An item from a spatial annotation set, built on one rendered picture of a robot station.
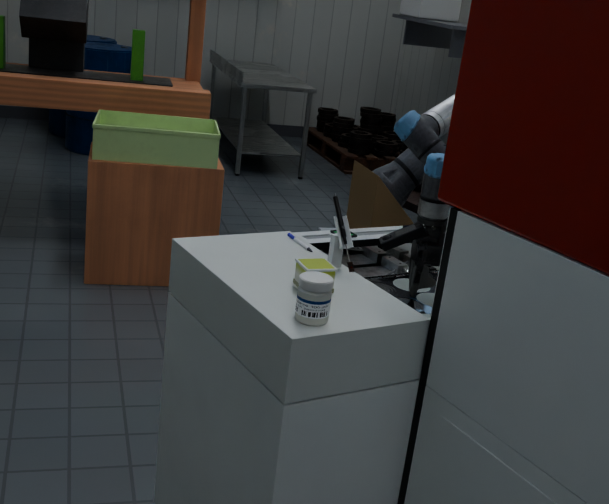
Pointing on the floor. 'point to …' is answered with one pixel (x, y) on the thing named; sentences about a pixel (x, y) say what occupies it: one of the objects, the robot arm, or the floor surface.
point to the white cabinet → (269, 432)
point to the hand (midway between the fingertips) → (410, 291)
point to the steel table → (242, 71)
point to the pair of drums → (73, 123)
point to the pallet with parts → (356, 138)
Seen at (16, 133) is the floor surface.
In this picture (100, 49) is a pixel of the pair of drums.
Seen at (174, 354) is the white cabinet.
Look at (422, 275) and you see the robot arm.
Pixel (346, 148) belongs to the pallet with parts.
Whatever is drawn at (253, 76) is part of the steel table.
